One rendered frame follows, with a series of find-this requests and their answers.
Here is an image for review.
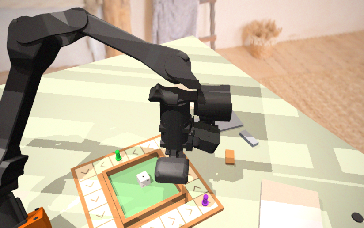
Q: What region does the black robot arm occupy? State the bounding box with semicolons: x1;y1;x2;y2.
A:
0;7;232;228

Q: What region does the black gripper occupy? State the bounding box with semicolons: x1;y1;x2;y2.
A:
155;119;190;184

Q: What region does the purple pawn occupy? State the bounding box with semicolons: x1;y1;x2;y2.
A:
201;194;209;206

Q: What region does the green pawn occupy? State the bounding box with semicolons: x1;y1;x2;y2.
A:
115;150;121;161

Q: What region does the white die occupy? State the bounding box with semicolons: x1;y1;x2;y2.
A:
136;171;151;188

